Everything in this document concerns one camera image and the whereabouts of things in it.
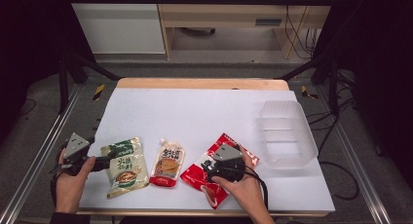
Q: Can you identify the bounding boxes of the black cables under desk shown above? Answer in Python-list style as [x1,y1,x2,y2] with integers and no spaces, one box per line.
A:
[282,0,321,60]

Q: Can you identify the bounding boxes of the hand-held gripper black cable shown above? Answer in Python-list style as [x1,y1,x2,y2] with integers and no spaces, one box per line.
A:
[48,164,74,205]
[244,165,271,211]

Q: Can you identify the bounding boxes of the translucent plastic container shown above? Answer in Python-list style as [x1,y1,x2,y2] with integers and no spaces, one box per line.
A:
[256,99,319,170]

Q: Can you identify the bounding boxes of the black horizontal frame bar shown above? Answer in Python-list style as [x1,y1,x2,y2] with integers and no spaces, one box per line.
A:
[64,0,336,7]

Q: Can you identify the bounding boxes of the red and white seasoning packet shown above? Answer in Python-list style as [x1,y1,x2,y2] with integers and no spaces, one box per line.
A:
[179,132,261,210]

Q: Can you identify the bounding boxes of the white paper sheet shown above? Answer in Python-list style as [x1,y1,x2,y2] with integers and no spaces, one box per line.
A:
[79,87,336,214]

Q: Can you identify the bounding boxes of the person's left hand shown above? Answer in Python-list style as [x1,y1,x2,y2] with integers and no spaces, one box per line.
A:
[55,148,97,215]

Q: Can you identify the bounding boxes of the light wooden desk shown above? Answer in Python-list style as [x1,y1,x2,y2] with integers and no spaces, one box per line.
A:
[155,0,337,60]

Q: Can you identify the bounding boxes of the left hand-held gripper black cable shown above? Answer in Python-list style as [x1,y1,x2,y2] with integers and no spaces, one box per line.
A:
[48,164,74,205]

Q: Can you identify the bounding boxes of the person's right hand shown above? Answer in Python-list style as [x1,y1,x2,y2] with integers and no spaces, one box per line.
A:
[210,145,266,217]

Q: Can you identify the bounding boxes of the cream spout pouch red base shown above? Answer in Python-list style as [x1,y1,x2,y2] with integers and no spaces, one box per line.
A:
[149,137,186,188]

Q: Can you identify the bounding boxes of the white cabinet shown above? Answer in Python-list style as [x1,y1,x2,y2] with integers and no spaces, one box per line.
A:
[65,0,167,56]

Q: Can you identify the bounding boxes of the wooden table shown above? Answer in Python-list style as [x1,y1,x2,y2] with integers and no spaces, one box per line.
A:
[76,77,329,218]

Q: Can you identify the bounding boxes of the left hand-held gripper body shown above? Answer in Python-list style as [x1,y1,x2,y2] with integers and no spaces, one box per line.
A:
[61,132,98,177]

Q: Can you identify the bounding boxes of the green and cream seasoning packet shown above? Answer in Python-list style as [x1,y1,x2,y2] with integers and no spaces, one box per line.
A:
[99,136,150,200]

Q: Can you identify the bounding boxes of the black floor cable loop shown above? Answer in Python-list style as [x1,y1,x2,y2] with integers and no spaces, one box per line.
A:
[317,116,361,202]

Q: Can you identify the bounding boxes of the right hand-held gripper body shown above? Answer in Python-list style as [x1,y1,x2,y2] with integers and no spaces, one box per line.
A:
[211,143,246,183]

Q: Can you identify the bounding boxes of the right hand-held gripper black cable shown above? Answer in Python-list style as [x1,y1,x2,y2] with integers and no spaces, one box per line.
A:
[244,165,271,211]

